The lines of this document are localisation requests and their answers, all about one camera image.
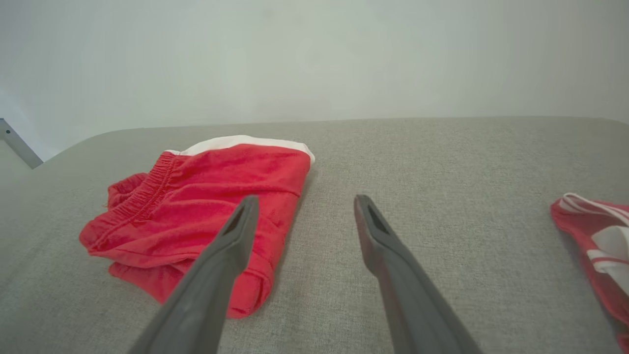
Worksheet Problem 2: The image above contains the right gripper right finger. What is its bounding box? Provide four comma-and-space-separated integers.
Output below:
353, 194, 483, 354

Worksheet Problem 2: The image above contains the red number 23 jersey shirt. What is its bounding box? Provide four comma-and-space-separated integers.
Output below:
550, 192, 629, 353

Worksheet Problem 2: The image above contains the red basketball jersey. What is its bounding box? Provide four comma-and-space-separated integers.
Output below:
78, 135, 316, 320

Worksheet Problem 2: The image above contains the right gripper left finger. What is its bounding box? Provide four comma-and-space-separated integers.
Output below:
128, 195, 260, 354

